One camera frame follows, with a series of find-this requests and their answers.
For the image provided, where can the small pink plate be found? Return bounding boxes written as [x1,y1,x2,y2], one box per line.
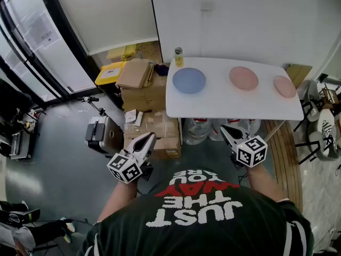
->
[273,75,297,99]

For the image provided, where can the cardboard sheet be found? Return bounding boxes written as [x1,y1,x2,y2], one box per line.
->
[285,64,313,89]

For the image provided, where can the silver suitcase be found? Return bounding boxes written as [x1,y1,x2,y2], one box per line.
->
[85,115,125,157]

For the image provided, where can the white armchair striped cushion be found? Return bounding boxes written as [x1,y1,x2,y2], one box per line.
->
[318,108,338,143]

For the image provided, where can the wooden slat board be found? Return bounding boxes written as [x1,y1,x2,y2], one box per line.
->
[262,120,304,213]

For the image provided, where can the black scooter handlebar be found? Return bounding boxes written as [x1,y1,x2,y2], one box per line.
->
[77,96,106,117]

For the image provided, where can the flat cardboard box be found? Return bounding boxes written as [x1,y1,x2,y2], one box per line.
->
[115,58,155,90]

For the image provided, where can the big blue plate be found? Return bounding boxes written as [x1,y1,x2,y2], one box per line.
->
[172,67,207,94]

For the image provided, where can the clear water jug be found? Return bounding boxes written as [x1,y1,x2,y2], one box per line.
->
[182,118,213,146]
[209,118,240,142]

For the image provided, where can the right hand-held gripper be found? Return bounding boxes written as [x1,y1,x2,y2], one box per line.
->
[220,124,268,170]

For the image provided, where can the black equipment rack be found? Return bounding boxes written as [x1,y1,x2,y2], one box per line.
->
[0,78,40,159]

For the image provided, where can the person's right forearm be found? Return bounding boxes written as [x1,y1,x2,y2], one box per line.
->
[245,164,288,203]

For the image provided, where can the black window frame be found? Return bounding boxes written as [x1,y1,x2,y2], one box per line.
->
[0,0,93,109]

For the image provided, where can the person's left forearm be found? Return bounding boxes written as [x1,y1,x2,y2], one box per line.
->
[98,179,139,223]

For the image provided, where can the grey shell chair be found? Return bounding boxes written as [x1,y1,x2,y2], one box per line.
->
[294,79,324,132]
[295,131,341,165]

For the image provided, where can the clear bottle with yellow liquid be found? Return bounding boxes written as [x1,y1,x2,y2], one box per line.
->
[174,46,184,68]

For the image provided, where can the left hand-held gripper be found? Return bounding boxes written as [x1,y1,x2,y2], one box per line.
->
[107,132,158,185]

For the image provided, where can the big pink plate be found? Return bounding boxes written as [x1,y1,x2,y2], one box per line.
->
[229,66,259,91]

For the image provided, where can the yellow lidded bin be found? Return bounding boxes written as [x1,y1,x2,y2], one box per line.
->
[94,61,128,86]

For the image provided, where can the large cardboard box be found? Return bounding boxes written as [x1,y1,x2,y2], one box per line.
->
[119,73,168,113]

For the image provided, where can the white paper slip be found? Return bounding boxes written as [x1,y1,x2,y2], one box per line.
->
[124,109,137,124]

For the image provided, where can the taped cardboard box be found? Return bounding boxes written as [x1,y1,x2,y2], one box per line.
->
[124,110,182,159]

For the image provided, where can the purple cloth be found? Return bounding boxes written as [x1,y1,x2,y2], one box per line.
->
[154,64,170,77]

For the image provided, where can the white paper notice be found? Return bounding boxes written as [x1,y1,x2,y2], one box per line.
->
[23,12,61,50]

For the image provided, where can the dark green printed shirt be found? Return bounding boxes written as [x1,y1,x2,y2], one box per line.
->
[77,166,315,256]

